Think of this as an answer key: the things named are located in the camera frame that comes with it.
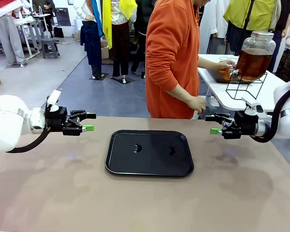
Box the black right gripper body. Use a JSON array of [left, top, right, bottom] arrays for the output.
[[233, 110, 259, 139]]

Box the black handbag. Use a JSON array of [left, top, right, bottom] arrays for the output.
[[53, 24, 64, 38]]

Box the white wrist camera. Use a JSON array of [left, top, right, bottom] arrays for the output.
[[46, 89, 62, 112], [241, 96, 265, 115]]

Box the white standing desk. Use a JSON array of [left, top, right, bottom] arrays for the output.
[[13, 13, 51, 60]]

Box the person's left forearm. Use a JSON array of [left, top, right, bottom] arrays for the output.
[[197, 58, 220, 70]]

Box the person in grey trousers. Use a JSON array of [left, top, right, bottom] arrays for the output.
[[0, 0, 27, 66]]

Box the seated person in dark top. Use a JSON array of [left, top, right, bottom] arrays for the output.
[[31, 0, 56, 15]]

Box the white hanging garment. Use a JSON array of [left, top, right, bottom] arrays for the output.
[[199, 0, 230, 54]]

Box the open cardboard box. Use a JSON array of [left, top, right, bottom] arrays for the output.
[[100, 38, 114, 65]]

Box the mannequin in dark clothes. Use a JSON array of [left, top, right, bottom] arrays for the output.
[[130, 0, 150, 79]]

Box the mannequin in navy dress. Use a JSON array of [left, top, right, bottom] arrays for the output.
[[73, 0, 103, 79]]

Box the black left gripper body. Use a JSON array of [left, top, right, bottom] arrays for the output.
[[44, 106, 69, 133]]

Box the large black plastic tray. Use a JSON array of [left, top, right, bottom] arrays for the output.
[[104, 130, 194, 177]]

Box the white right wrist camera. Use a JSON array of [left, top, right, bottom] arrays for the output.
[[241, 96, 265, 115]]

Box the person's right hand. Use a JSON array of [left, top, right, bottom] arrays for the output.
[[187, 96, 207, 115]]

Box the tall clear iced cup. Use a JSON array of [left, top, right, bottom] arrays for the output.
[[218, 56, 238, 82]]

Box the black wire dispenser stand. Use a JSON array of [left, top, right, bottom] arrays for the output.
[[226, 72, 269, 100]]

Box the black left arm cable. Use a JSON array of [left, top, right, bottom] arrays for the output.
[[5, 128, 50, 154]]

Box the person in orange hoodie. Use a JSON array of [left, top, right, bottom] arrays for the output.
[[145, 0, 201, 119]]

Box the dark wall panel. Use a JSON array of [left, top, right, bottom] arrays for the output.
[[55, 7, 72, 26]]

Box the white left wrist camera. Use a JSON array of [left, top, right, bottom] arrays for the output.
[[46, 89, 62, 112]]

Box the glass tea dispenser jar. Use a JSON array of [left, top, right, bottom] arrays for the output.
[[229, 29, 277, 81]]

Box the grey plastic stool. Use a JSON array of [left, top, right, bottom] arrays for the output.
[[40, 37, 60, 58]]

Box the small black serving tray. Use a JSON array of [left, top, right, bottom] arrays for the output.
[[215, 70, 253, 84]]

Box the person's right forearm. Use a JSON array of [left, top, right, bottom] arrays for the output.
[[170, 83, 193, 103]]

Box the mannequin in yellow-green jacket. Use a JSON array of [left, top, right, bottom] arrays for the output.
[[223, 0, 282, 56]]

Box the white side table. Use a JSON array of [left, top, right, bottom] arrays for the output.
[[197, 53, 290, 113]]

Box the mannequin with yellow scarf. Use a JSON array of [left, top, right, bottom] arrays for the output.
[[102, 0, 138, 84]]

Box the mannequin in black vest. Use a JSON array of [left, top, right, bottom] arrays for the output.
[[269, 0, 290, 49]]

